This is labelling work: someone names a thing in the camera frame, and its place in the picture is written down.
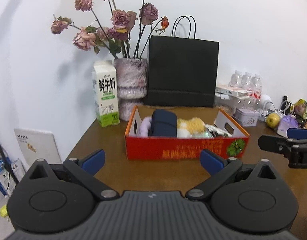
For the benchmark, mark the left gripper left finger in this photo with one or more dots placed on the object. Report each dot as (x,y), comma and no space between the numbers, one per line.
(82,171)

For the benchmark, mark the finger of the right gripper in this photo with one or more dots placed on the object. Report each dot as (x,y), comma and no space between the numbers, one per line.
(297,133)

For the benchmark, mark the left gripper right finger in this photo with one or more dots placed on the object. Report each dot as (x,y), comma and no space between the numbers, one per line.
(222,172)

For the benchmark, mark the yellow white plush toy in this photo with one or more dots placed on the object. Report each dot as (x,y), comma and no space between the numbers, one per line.
(186,128)

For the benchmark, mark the dark navy fabric case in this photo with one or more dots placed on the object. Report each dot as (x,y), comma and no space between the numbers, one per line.
(163,124)

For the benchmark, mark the purple tissue pack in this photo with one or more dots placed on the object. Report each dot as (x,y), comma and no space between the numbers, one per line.
(286,122)

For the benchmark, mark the colourful snack packet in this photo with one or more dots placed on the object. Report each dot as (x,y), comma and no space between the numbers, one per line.
(300,111)

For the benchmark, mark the yellow green apple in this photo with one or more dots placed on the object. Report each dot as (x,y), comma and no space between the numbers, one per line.
(272,120)

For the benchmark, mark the black charger plug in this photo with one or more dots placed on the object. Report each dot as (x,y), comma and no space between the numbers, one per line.
(284,103)

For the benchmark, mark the white round device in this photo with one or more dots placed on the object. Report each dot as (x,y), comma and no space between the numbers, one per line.
(264,103)

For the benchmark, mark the small decorated tin box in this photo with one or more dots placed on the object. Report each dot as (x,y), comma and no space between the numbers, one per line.
(246,117)

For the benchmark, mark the right clear water bottle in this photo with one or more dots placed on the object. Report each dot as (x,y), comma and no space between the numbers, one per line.
(256,84)

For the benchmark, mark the clear water bottle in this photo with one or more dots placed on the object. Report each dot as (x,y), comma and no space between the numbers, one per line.
(235,79)
(246,80)
(256,84)

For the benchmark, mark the clear plastic food container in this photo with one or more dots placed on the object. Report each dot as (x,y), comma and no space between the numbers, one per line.
(226,102)

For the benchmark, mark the red orange cardboard box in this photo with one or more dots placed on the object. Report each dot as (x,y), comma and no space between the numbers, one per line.
(170,148)

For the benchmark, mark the middle clear water bottle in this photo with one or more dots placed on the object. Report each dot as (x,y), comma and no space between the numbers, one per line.
(246,80)

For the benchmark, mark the white flat carton box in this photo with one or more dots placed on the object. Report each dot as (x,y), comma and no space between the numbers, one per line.
(232,91)

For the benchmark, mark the left clear water bottle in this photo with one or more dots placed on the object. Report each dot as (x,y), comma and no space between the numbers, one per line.
(235,79)

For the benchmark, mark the white green milk carton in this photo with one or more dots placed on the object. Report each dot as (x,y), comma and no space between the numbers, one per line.
(104,81)

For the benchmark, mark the black paper shopping bag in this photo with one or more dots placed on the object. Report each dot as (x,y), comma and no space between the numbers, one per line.
(181,71)

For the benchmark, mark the pink purple ceramic vase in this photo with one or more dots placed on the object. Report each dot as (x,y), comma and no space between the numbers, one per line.
(131,84)

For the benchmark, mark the dried pink rose bouquet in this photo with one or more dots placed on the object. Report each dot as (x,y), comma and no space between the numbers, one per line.
(123,37)

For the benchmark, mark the white booklet against wall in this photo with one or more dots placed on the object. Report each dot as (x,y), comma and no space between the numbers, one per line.
(37,144)

